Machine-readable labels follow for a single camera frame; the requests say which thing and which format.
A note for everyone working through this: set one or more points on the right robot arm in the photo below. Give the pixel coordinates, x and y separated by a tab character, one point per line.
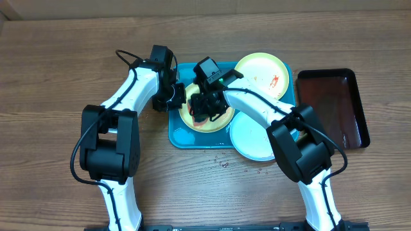
301	148

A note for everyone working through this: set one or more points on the yellow plate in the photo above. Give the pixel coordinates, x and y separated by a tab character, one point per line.
266	72
205	126

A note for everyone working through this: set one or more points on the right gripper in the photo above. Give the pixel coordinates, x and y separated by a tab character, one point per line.
200	102

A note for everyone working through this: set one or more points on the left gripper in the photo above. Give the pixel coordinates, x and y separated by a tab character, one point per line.
181	99

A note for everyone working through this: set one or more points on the black rectangular tray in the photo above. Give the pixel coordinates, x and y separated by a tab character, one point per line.
335	98

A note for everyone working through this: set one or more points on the teal plastic tray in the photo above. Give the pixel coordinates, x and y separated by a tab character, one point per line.
182	136

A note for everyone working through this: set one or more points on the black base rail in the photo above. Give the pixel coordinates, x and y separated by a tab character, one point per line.
284	226

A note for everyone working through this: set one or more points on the yellow plate top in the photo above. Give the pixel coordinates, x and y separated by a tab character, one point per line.
266	72

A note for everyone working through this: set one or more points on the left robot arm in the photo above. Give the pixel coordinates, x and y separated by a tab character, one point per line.
108	151

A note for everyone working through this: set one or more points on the light blue plate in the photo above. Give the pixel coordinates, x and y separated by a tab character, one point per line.
250	139

